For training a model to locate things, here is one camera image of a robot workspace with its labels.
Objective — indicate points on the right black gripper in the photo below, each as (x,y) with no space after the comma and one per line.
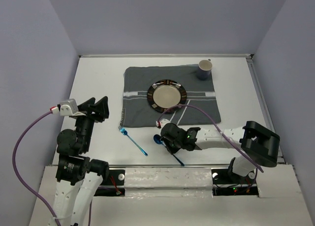
(172,149)

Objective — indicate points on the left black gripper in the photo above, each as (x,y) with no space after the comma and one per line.
(101,107)

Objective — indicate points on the blue metal spoon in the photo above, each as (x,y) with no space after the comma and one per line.
(157,140)

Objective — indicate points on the blue metal fork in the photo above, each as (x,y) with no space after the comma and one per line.
(125,133)

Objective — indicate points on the grey striped cloth placemat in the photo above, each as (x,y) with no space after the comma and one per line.
(201,107)

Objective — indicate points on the dark patterned dinner plate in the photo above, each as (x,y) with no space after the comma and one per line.
(164,94)

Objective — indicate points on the purple ceramic mug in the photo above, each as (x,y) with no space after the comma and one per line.
(204,69)

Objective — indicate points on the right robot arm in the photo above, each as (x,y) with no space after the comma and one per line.
(257,145)

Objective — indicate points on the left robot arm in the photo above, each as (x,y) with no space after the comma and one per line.
(78,177)

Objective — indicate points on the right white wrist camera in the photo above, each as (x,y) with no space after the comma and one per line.
(161,123)

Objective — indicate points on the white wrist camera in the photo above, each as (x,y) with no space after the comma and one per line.
(67,107)
(161,123)

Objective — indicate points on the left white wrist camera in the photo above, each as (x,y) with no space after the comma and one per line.
(67,107)

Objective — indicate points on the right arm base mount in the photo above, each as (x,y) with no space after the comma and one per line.
(227,183)

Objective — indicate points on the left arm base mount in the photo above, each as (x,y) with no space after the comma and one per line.
(113,186)

